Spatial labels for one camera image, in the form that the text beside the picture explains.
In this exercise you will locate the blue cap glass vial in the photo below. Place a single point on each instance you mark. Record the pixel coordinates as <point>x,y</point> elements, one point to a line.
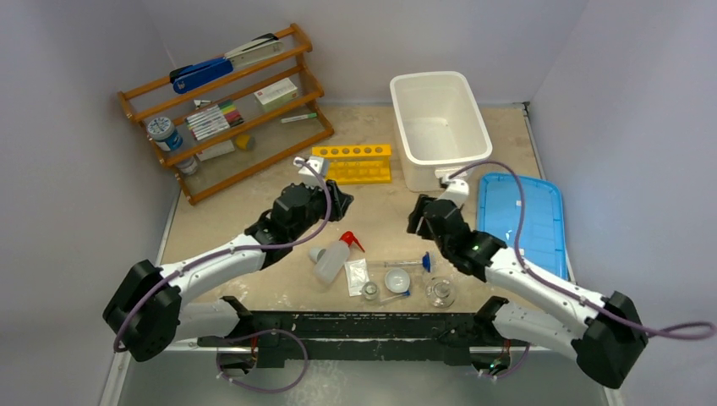
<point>395,297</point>

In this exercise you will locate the white ceramic dish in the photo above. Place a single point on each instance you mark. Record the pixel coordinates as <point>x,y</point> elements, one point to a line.
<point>397,280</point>

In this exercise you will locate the yellow test tube rack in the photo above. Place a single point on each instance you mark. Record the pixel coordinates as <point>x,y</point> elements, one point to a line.
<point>357,164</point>

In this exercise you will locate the clear plastic packet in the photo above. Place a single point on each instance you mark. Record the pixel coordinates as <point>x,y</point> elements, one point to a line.
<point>357,276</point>

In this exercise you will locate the white plastic bin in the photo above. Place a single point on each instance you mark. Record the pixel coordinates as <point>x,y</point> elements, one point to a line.
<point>439,127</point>

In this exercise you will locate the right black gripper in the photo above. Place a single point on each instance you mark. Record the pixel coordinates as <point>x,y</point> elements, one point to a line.
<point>422,216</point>

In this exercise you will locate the wooden shelf rack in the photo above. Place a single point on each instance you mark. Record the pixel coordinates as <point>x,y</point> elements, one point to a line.
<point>274,141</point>

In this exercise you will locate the white flat box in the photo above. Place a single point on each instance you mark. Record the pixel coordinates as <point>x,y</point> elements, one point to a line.
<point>216,150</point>

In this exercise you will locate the white green box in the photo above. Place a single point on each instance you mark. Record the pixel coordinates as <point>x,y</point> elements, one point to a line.
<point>276,95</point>

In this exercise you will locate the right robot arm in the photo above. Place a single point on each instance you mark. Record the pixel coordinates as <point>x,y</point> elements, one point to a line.
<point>600,333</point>

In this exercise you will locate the glass conical flask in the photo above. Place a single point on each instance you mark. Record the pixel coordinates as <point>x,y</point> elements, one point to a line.
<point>440,292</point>

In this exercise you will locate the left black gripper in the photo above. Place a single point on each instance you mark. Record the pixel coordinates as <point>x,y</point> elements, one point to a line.
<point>340,203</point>

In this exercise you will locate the blue base glass cylinder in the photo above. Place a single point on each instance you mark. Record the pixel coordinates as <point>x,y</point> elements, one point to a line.
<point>425,262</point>

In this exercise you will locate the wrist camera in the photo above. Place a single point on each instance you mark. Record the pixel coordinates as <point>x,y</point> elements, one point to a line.
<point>455,190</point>
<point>312,171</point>

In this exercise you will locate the blue plastic lid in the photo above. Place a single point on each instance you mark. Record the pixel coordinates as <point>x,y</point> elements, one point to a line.
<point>542,239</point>

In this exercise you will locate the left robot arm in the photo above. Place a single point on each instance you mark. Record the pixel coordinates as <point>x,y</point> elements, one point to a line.
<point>155,306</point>

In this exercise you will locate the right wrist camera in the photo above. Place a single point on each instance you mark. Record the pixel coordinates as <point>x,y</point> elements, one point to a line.
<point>455,190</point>

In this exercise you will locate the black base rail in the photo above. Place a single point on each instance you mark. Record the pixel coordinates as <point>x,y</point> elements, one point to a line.
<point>454,339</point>

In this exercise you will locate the small clear jar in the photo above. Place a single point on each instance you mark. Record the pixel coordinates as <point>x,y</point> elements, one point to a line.
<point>188,166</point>

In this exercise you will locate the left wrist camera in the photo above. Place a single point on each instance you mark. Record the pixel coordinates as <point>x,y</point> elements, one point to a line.
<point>312,171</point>

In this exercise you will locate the blue lid jar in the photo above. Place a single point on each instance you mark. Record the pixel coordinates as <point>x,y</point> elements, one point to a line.
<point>164,134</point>

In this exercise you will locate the red nozzle wash bottle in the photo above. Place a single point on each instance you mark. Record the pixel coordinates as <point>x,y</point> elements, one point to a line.
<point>329,260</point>

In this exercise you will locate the coloured marker pack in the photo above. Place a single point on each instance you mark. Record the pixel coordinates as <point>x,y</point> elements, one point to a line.
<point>213,120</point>

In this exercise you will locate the green white marker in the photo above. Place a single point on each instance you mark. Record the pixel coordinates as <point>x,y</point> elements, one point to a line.
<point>299,117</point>

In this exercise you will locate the small glass beaker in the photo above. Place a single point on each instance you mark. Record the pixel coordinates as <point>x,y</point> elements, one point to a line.
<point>370,291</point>

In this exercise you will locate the yellow sponge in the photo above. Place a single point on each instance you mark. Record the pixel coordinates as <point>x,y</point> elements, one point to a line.
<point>245,142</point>

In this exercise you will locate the blue grey stapler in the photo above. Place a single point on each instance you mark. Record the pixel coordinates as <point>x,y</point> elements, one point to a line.
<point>193,76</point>

